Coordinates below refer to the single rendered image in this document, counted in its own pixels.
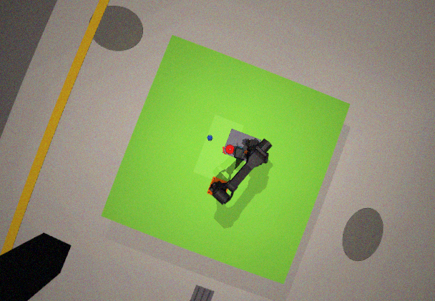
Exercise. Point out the red gear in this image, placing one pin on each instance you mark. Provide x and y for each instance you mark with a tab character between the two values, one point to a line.
231	149

